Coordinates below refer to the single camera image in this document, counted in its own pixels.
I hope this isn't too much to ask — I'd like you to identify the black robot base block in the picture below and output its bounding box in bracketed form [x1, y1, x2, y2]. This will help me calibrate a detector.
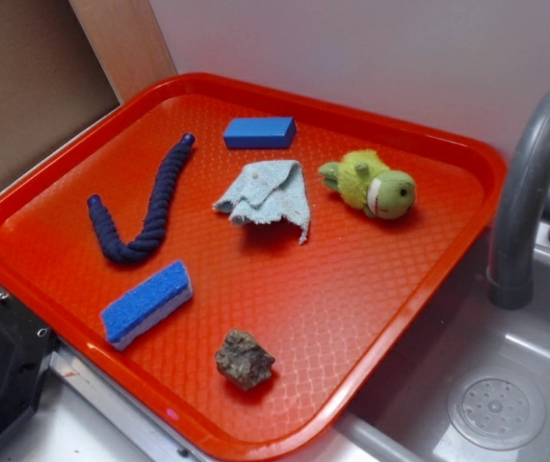
[0, 294, 56, 444]

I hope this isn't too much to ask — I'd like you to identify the grey brown rock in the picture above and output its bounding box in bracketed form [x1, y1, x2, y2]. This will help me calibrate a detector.
[215, 329, 275, 391]

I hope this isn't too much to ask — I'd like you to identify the light blue cloth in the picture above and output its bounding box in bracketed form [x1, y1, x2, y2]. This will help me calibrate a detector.
[213, 160, 311, 244]

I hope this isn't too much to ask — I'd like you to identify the red plastic tray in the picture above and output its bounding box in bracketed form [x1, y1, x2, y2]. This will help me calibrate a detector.
[0, 74, 507, 461]

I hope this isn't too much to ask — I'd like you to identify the blue rectangular block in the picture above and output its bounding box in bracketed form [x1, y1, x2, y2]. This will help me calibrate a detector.
[223, 116, 297, 149]

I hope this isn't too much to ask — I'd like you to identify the green plush frog toy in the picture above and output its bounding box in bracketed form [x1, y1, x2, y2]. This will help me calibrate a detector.
[318, 149, 416, 220]

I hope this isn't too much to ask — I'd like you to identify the blue white sponge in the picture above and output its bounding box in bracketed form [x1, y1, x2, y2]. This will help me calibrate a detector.
[100, 260, 193, 351]

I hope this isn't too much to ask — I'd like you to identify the grey toy sink basin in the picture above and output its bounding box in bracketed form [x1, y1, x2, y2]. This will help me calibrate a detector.
[336, 238, 550, 461]

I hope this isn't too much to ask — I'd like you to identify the brown cardboard panel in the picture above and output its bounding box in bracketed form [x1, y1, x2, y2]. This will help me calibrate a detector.
[0, 1, 176, 191]

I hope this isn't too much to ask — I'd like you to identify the grey toy faucet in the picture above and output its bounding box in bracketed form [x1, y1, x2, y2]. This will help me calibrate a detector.
[486, 90, 550, 310]

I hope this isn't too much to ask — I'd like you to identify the dark blue twisted rope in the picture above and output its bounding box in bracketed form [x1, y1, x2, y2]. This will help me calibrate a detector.
[86, 133, 196, 265]

